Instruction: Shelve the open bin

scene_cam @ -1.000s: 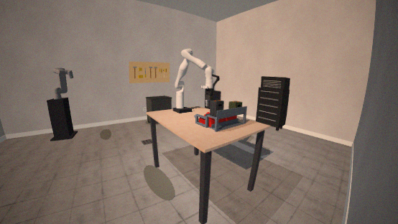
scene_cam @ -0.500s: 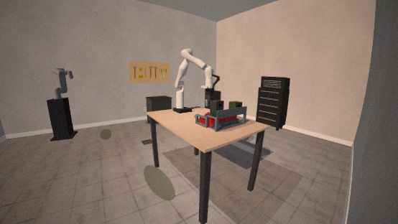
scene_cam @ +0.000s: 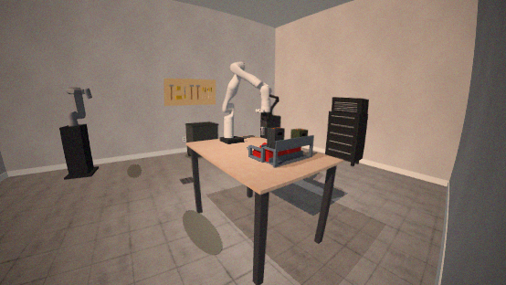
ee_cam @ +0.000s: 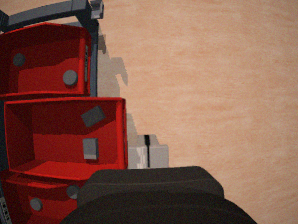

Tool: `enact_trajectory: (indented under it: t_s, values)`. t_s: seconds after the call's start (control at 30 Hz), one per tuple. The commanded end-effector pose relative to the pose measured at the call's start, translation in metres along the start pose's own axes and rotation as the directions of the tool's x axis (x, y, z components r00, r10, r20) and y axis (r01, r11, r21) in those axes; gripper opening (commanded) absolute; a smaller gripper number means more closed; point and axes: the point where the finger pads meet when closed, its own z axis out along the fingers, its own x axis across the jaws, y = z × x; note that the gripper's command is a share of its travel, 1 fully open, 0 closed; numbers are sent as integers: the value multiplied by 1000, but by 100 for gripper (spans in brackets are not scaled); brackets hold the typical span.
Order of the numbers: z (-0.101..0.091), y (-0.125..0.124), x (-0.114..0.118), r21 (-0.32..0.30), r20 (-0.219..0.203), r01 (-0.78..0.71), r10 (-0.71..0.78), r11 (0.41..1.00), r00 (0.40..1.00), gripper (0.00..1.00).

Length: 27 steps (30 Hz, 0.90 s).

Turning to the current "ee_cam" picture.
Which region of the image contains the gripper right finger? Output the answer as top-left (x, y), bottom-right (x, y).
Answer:
top-left (147, 134), bottom-right (169, 169)

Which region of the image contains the red bin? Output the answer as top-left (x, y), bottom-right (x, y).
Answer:
top-left (4, 97), bottom-right (128, 180)
top-left (0, 168), bottom-right (88, 224)
top-left (0, 22), bottom-right (91, 101)

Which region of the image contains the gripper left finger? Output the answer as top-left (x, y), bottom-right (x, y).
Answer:
top-left (128, 135), bottom-right (148, 169)

